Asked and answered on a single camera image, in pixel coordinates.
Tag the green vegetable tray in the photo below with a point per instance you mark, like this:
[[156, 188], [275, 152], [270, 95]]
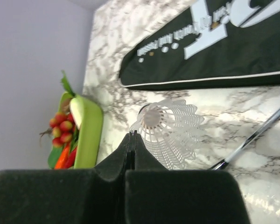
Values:
[[86, 139]]

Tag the white radish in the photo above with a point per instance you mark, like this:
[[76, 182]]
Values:
[[77, 110]]

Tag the black-handled badminton racket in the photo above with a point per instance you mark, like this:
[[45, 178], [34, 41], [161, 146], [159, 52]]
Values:
[[222, 164]]

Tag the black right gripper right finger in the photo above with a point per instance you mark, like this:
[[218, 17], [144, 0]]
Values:
[[155, 195]]

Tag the black sport racket bag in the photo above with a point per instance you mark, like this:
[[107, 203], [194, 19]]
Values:
[[212, 44]]

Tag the red chili pepper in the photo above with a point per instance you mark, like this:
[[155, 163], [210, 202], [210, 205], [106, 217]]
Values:
[[71, 159]]

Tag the red cherry tomato bunch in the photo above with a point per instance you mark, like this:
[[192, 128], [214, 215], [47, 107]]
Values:
[[62, 127]]

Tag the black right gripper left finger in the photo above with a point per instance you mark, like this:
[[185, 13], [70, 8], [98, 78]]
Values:
[[67, 196]]

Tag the white plastic shuttlecock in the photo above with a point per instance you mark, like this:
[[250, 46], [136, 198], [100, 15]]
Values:
[[171, 131]]

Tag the orange carrot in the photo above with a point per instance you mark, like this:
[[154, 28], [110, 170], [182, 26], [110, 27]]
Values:
[[63, 157]]

